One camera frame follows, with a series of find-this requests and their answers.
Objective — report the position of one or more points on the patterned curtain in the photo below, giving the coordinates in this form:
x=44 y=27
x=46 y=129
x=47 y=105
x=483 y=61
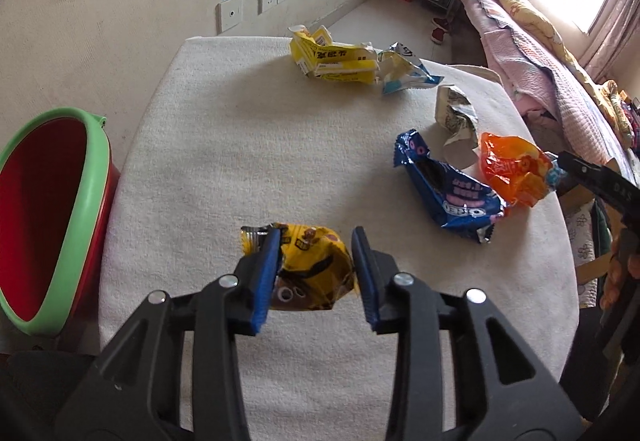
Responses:
x=615 y=21

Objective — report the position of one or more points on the orange snack wrapper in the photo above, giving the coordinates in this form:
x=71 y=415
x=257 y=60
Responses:
x=510 y=168

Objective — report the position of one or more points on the colourful cloth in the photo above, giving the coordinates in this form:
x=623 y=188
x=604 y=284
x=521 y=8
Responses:
x=622 y=113

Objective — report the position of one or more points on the blue cookie wrapper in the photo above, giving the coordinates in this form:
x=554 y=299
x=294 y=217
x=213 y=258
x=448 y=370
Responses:
x=450 y=196

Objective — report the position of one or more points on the silver crumpled wrapper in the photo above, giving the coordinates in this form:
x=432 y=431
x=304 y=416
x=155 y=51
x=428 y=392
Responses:
x=455 y=113

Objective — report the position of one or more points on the person's right hand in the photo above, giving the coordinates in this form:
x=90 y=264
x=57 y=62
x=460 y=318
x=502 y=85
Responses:
x=614 y=281

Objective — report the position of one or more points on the cardboard box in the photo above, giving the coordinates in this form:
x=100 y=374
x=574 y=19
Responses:
x=582 y=266

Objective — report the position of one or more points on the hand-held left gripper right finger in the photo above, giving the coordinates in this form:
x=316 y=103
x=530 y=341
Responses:
x=365 y=281

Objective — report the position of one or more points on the bed with pink bedspread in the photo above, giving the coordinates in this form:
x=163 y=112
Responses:
x=540 y=66

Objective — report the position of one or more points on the yellow quilt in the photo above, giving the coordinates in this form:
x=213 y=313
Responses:
x=530 y=16

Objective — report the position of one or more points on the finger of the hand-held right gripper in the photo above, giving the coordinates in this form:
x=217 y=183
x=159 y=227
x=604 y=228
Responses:
x=600 y=181

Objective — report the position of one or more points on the yellow crumpled carton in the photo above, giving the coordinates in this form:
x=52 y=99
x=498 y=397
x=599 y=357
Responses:
x=335 y=58

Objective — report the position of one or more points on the blue and white snack wrapper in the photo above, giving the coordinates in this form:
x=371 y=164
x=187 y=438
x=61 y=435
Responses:
x=405 y=73

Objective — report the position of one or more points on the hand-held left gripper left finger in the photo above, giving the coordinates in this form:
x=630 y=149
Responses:
x=265 y=281

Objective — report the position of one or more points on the white wall plate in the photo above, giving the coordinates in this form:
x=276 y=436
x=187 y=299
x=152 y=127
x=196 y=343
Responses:
x=229 y=14

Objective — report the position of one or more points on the red bucket with green rim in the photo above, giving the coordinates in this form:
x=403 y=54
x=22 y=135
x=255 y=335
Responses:
x=40 y=201

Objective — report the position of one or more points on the red shoe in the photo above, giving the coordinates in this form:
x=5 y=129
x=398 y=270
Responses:
x=438 y=36

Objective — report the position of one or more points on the yellow and black snack wrapper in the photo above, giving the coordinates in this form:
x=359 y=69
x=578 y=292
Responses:
x=315 y=261

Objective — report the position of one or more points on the white table cloth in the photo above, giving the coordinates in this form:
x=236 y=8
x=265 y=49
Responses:
x=250 y=146

